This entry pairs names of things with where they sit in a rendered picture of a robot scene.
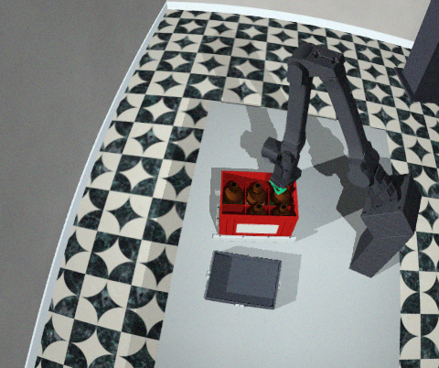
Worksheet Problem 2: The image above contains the red crate with dividers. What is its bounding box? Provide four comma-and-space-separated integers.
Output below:
219, 170, 298, 236

